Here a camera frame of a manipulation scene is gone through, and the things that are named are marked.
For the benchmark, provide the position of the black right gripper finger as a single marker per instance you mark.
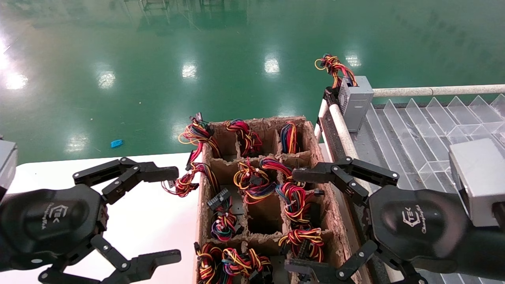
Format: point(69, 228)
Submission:
point(315, 174)
point(311, 274)

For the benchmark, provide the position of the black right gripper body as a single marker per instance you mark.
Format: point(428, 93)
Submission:
point(414, 225)

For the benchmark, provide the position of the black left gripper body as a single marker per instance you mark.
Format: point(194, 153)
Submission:
point(39, 225)

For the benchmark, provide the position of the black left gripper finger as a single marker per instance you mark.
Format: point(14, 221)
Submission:
point(158, 260)
point(158, 173)

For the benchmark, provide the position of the small blue floor scrap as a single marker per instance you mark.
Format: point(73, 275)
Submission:
point(116, 143)

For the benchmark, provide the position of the brown cardboard divided box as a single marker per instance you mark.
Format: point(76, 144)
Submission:
point(260, 213)

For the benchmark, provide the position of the clear plastic divider tray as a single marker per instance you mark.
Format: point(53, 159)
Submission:
point(414, 130)

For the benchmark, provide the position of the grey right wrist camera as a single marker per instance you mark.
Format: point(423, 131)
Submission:
point(479, 181)

